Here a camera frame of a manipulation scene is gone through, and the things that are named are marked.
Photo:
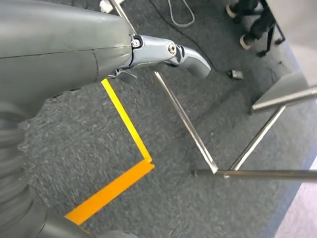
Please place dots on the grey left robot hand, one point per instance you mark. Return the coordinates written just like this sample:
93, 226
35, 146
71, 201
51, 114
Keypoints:
49, 49

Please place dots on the yellow floor tape square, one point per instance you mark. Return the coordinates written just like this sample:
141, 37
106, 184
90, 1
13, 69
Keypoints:
128, 124

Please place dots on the white cabinet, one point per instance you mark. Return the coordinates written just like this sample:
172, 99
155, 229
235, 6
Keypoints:
296, 33

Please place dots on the white power strip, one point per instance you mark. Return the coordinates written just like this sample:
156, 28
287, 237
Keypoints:
106, 6

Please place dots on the small grey metal foot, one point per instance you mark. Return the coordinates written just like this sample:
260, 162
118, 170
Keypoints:
235, 74

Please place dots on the steel workbench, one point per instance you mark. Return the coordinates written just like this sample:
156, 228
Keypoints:
186, 121

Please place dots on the person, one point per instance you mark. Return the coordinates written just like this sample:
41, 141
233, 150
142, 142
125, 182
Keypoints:
260, 23

